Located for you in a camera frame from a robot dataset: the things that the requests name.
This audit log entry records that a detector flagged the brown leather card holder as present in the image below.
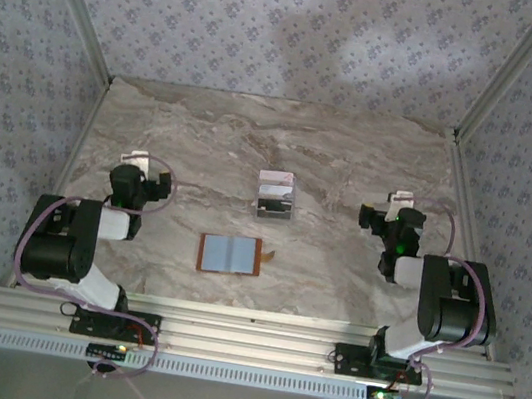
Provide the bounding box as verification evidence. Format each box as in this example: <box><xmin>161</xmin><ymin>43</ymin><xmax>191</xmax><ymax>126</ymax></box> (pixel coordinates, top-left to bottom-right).
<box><xmin>193</xmin><ymin>229</ymin><xmax>279</xmax><ymax>284</ymax></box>

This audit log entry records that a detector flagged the clear acrylic card stand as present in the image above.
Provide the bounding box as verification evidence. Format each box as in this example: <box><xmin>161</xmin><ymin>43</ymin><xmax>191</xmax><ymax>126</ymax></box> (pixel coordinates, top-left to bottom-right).
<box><xmin>250</xmin><ymin>166</ymin><xmax>302</xmax><ymax>227</ymax></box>

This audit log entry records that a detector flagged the white VIP credit card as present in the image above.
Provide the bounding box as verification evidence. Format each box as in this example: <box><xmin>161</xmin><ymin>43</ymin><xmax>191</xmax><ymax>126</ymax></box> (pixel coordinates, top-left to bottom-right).
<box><xmin>257</xmin><ymin>166</ymin><xmax>298</xmax><ymax>189</ymax></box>

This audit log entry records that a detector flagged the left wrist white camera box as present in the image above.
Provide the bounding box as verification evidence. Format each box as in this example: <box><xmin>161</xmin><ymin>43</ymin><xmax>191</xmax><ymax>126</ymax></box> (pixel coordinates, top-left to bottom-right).
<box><xmin>118</xmin><ymin>146</ymin><xmax>155</xmax><ymax>178</ymax></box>

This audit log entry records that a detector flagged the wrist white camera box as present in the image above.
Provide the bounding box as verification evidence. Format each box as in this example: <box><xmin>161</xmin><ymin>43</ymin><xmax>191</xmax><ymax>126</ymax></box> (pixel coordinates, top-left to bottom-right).
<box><xmin>118</xmin><ymin>146</ymin><xmax>155</xmax><ymax>178</ymax></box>
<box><xmin>383</xmin><ymin>188</ymin><xmax>418</xmax><ymax>225</ymax></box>

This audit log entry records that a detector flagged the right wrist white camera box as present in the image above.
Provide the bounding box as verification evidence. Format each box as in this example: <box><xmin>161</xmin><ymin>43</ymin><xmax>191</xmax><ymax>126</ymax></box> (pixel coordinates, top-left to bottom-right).
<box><xmin>383</xmin><ymin>188</ymin><xmax>418</xmax><ymax>225</ymax></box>

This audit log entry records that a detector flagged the aluminium side rail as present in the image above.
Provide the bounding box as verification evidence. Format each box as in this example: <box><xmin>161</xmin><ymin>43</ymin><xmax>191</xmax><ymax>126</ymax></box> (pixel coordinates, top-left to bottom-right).
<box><xmin>416</xmin><ymin>129</ymin><xmax>529</xmax><ymax>362</ymax></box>
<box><xmin>3</xmin><ymin>66</ymin><xmax>114</xmax><ymax>300</ymax></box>

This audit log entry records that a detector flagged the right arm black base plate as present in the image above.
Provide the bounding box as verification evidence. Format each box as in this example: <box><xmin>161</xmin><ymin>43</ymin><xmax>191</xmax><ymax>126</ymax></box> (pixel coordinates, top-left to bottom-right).
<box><xmin>329</xmin><ymin>340</ymin><xmax>428</xmax><ymax>389</ymax></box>

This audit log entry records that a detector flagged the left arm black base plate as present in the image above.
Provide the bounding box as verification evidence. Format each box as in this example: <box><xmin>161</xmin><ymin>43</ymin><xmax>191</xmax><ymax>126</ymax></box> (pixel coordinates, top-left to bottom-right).
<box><xmin>68</xmin><ymin>301</ymin><xmax>164</xmax><ymax>348</ymax></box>

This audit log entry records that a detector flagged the aluminium mounting rail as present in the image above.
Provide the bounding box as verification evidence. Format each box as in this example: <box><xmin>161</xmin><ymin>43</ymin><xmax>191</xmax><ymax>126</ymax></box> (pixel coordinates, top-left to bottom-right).
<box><xmin>0</xmin><ymin>267</ymin><xmax>526</xmax><ymax>399</ymax></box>

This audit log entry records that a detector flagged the aluminium corner post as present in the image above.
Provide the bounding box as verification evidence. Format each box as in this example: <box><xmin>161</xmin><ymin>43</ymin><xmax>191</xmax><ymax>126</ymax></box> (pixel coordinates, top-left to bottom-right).
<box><xmin>454</xmin><ymin>0</ymin><xmax>532</xmax><ymax>152</ymax></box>
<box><xmin>12</xmin><ymin>0</ymin><xmax>127</xmax><ymax>87</ymax></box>

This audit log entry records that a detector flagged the grey slotted cable duct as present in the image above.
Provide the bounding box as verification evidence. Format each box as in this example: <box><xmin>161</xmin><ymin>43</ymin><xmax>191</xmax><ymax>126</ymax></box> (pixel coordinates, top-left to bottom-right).
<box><xmin>0</xmin><ymin>324</ymin><xmax>374</xmax><ymax>399</ymax></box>

